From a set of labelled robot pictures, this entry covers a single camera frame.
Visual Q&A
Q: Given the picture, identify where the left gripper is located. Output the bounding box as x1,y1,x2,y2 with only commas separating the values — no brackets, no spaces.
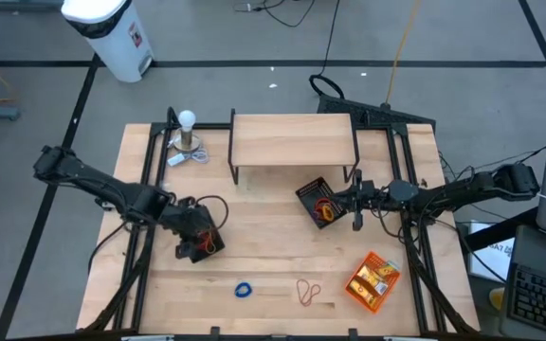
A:
163,197,217,260

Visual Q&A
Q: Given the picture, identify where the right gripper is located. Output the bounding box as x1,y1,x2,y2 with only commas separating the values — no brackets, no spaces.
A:
332,169,389,232

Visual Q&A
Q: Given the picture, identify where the yellow crayon pack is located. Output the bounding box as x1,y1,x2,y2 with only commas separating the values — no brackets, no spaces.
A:
355,272,383,300
374,259,401,280
350,278,373,305
357,264,391,296

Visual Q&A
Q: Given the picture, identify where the blue coil hair tie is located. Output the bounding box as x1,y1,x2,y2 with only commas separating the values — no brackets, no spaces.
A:
233,281,254,299

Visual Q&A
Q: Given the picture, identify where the orange mesh tray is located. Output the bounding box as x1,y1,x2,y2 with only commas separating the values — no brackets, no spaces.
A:
344,250,402,314

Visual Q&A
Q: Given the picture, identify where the wooden desk shelf riser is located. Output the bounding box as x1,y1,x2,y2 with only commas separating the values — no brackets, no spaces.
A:
227,107,361,186

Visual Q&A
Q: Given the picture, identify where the black desk bar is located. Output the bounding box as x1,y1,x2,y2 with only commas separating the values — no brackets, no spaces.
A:
464,207,539,252

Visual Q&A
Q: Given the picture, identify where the black mesh tray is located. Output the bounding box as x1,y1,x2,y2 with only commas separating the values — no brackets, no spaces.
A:
175,222,227,264
295,176,349,230

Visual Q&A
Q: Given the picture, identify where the black perforated panel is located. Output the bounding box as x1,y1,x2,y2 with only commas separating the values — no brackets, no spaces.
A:
317,93,438,128

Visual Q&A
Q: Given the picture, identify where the light bulb table lamp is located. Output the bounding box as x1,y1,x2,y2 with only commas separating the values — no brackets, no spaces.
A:
172,109,203,153

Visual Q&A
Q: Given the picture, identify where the white printed paper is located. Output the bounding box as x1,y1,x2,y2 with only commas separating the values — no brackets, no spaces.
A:
466,220,516,284

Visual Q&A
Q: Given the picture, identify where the small yellow object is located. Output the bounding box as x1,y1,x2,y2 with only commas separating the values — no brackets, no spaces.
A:
488,287,505,312

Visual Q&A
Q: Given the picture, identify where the white trash bin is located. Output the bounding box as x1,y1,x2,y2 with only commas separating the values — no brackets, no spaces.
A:
61,0,155,84

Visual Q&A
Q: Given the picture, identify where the grey laptop black keyboard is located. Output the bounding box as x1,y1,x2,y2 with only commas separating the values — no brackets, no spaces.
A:
499,224,546,340

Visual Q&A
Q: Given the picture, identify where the white adapter with cable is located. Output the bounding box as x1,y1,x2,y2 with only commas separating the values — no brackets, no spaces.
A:
166,147,210,168

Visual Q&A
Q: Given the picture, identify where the black aluminium table frame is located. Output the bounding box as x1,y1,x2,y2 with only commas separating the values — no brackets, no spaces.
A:
76,106,481,338

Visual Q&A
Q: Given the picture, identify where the black hanging cable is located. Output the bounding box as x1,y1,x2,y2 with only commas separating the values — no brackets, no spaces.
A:
309,0,345,100

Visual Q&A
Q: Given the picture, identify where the yellow hanging cable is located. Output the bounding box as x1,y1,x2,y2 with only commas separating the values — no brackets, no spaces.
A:
385,0,421,108

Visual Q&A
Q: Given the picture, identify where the black floor cable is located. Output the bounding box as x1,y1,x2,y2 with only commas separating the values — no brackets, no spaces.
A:
232,0,319,28

